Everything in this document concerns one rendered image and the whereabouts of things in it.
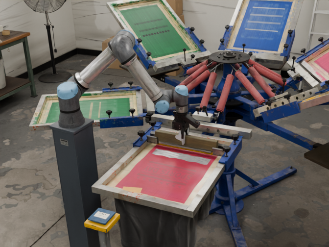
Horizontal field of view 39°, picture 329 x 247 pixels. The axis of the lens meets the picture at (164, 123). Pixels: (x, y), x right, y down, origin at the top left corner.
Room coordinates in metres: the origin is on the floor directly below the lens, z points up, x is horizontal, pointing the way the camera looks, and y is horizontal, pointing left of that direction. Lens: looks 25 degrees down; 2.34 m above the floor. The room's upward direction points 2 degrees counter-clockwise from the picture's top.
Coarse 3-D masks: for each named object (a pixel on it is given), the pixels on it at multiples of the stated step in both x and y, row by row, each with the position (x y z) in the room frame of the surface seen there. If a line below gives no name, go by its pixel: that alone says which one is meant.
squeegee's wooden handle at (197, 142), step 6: (156, 132) 2.57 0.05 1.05; (162, 132) 2.56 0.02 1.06; (168, 132) 2.55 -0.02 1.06; (162, 138) 2.56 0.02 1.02; (168, 138) 2.54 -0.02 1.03; (174, 138) 2.52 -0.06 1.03; (186, 138) 2.49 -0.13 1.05; (192, 138) 2.47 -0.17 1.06; (198, 138) 2.46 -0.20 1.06; (204, 138) 2.45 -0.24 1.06; (180, 144) 2.50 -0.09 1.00; (186, 144) 2.49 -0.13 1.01; (192, 144) 2.47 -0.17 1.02; (198, 144) 2.45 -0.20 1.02; (204, 144) 2.43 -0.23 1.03; (210, 144) 2.42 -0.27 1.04; (216, 144) 2.40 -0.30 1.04
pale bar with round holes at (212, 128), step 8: (152, 120) 2.84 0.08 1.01; (160, 120) 2.83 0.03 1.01; (168, 120) 2.79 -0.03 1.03; (192, 128) 2.71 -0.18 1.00; (200, 128) 2.69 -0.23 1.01; (208, 128) 2.69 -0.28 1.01; (216, 128) 2.64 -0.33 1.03; (224, 128) 2.62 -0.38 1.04; (232, 128) 2.61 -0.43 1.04; (240, 128) 2.60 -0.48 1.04; (248, 136) 2.55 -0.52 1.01
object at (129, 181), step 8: (152, 152) 2.49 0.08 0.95; (144, 160) 2.40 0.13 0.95; (152, 160) 2.40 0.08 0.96; (160, 160) 2.39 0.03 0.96; (168, 160) 2.39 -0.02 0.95; (176, 160) 2.39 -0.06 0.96; (136, 168) 2.31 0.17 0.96; (128, 176) 2.23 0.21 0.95; (120, 184) 2.15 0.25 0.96; (128, 184) 2.14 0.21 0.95; (136, 184) 2.14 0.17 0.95; (144, 184) 2.14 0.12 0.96; (152, 184) 2.14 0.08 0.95; (144, 192) 2.06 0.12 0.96
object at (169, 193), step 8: (184, 152) 2.48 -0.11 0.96; (192, 152) 2.47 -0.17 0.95; (184, 160) 2.38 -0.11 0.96; (192, 168) 2.29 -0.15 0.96; (200, 168) 2.29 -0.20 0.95; (208, 168) 2.28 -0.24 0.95; (192, 176) 2.20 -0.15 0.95; (200, 176) 2.20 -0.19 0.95; (160, 184) 2.13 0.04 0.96; (192, 184) 2.12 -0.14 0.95; (152, 192) 2.06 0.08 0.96; (160, 192) 2.06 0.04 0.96; (168, 192) 2.05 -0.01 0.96; (176, 192) 2.05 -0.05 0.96; (184, 192) 2.05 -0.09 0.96; (176, 200) 1.98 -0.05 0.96; (184, 200) 1.97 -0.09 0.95
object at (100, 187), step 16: (160, 128) 2.75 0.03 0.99; (144, 144) 2.56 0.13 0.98; (128, 160) 2.37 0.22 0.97; (112, 176) 2.21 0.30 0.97; (96, 192) 2.07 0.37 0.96; (112, 192) 2.03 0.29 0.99; (128, 192) 2.02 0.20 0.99; (208, 192) 2.02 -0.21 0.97; (160, 208) 1.91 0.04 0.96; (176, 208) 1.87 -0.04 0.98; (192, 208) 1.85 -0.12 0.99
